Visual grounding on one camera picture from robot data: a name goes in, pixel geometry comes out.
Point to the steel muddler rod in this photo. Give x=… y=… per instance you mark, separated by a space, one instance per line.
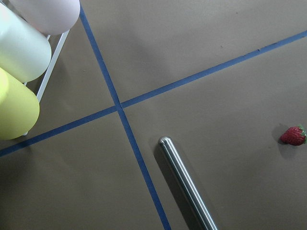
x=187 y=184

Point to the red strawberry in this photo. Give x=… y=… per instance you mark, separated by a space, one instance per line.
x=294 y=136

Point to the white cup rack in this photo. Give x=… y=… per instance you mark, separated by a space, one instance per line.
x=38 y=86

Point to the yellow cup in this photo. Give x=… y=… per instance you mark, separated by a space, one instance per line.
x=19 y=107

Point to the pink cup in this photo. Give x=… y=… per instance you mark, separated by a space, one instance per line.
x=50 y=17

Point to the pale green cup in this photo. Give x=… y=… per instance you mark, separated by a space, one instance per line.
x=24 y=52

